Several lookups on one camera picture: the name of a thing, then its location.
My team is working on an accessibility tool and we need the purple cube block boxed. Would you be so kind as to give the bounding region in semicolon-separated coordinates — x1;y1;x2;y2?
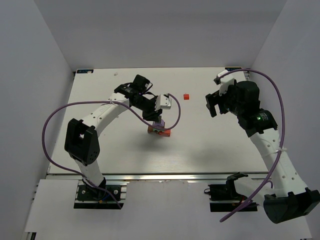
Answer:
152;119;165;128

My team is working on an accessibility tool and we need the green notched block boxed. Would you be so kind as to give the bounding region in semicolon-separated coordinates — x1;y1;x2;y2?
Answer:
153;128;165;133

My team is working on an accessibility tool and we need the red rectangular block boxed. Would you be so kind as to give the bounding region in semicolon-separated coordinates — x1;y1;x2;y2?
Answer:
158;129;171;137

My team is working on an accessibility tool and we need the red half-round block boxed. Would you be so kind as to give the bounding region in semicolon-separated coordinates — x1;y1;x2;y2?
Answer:
183;94;190;100

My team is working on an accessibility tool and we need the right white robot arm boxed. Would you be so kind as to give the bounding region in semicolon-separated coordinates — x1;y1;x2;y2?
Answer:
205;81;320;224

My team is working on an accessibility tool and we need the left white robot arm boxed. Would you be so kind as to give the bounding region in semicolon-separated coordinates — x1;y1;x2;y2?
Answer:
64;74;163;188

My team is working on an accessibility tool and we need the brown block with picture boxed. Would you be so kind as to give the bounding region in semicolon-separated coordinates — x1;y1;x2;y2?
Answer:
147;126;155;134

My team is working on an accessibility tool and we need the right blue label sticker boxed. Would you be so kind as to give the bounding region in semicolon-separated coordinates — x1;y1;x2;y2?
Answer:
224;67;241;72

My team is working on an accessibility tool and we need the blue label sticker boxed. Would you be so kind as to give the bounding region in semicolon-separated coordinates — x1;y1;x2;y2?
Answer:
76;69;94;74
224;67;241;72

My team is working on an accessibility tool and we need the left blue label sticker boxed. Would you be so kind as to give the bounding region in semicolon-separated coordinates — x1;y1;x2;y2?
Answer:
76;69;94;74

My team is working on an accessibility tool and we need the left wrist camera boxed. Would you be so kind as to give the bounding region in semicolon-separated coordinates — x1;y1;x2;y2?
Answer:
154;94;172;111

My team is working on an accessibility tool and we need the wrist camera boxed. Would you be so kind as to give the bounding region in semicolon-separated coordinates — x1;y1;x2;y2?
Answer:
213;69;235;96
154;94;172;111

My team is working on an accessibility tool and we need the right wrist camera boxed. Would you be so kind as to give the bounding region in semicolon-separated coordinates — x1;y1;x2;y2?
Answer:
213;69;235;96

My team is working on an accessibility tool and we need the aluminium table frame rail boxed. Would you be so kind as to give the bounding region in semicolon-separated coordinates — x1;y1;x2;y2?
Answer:
243;67;285;181

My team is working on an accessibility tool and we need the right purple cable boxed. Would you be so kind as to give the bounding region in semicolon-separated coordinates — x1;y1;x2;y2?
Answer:
214;68;286;223

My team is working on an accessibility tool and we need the purple cable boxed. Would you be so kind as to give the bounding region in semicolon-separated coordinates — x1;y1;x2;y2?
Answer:
214;68;286;223
41;93;181;210

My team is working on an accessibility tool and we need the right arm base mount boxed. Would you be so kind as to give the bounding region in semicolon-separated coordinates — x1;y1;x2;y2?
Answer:
203;172;258;213

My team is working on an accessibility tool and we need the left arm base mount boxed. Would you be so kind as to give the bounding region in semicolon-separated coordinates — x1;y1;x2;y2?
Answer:
73;181;127;210

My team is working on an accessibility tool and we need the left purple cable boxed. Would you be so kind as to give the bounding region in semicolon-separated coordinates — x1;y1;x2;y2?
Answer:
41;93;181;210

